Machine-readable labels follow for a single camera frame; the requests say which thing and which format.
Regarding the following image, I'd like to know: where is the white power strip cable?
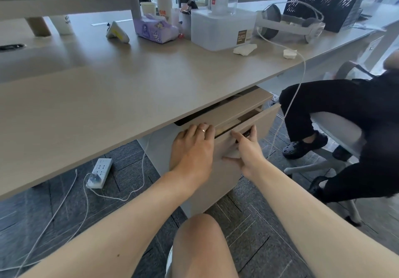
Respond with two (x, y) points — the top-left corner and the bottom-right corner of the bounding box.
(94, 133), (151, 202)

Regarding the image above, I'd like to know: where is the beige drawer cabinet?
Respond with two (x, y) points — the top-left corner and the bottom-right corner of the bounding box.
(139, 86), (282, 220)

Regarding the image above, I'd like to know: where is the purple tissue pack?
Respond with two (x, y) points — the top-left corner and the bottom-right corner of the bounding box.
(134, 14), (180, 44)

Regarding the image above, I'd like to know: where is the white plastic storage box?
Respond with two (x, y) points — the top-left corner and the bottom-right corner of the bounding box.
(190, 8), (257, 52)

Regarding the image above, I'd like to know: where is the white power strip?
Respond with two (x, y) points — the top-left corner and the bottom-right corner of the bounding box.
(85, 158), (113, 190)

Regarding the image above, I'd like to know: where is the crumpled white tissue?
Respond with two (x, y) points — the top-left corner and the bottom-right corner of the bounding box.
(233, 43), (258, 57)

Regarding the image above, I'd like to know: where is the person's right forearm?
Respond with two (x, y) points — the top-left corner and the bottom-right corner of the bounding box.
(252, 166), (399, 278)

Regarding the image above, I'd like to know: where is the person's bare knee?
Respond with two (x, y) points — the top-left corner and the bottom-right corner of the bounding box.
(172, 214), (239, 278)

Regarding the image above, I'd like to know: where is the clear round lidded container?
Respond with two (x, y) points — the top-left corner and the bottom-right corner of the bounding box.
(208, 0), (240, 16)

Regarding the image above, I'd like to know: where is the beige monitor riser shelf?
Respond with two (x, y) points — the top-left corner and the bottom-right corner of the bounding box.
(0, 0), (143, 37)

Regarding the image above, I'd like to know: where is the tall white paper tube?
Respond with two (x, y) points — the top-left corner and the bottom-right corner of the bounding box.
(155, 0), (173, 26)

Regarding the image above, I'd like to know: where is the white VR headset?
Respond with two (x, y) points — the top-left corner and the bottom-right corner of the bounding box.
(255, 1), (326, 44)

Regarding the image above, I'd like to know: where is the white floor cable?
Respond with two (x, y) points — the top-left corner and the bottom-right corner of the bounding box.
(14, 169), (90, 276)

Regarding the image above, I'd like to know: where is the grey office chair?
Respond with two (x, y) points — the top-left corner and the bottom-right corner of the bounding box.
(283, 61), (379, 227)

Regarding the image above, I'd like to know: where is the white headset cable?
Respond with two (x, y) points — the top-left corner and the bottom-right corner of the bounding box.
(256, 25), (308, 163)

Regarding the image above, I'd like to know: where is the person's left forearm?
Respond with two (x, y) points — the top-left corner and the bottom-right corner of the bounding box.
(17, 170), (195, 278)

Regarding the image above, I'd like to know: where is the small white paper cup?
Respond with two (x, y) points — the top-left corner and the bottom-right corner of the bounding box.
(140, 2), (156, 17)

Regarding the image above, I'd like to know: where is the person's left hand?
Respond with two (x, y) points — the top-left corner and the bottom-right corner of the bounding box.
(170, 124), (216, 183)

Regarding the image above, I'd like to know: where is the person's right hand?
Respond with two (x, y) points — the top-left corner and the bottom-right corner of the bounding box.
(222, 125), (269, 180)

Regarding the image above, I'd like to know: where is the black perforated box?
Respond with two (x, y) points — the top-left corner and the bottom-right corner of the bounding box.
(286, 0), (371, 34)

